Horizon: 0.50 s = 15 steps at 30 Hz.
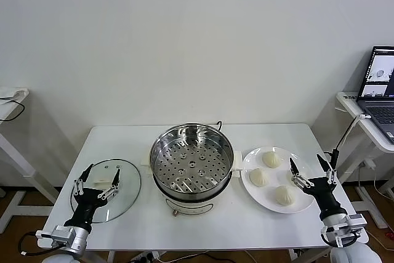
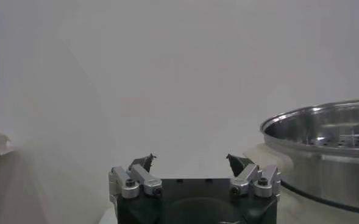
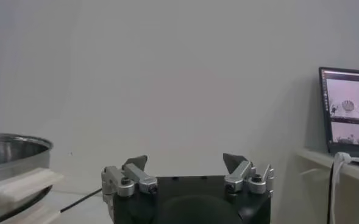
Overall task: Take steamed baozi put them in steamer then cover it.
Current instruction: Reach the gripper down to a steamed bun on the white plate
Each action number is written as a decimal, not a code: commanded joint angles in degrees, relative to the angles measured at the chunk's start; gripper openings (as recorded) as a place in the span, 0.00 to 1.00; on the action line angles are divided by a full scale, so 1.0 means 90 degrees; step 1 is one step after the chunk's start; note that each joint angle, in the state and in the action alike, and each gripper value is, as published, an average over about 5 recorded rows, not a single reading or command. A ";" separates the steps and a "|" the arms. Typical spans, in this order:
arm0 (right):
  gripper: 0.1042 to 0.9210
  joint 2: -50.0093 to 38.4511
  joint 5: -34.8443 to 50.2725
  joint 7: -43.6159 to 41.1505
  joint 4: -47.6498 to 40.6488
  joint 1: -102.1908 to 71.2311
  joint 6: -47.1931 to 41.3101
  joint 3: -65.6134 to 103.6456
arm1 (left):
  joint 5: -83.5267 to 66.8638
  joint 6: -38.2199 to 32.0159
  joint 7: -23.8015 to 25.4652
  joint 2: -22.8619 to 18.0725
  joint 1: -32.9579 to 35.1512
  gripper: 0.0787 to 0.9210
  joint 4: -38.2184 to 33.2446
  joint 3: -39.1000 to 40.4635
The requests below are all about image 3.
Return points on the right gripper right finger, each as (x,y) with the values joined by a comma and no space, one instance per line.
(240,176)

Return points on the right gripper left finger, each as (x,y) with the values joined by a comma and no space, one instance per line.
(136,178)

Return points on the stainless steel steamer basket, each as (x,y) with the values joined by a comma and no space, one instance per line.
(14,149)

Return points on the white laptop side table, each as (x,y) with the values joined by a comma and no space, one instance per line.
(319,159)

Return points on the white electric cooker base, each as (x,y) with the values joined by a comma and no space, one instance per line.
(36,217)

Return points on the grey open laptop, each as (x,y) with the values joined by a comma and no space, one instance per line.
(350,100)

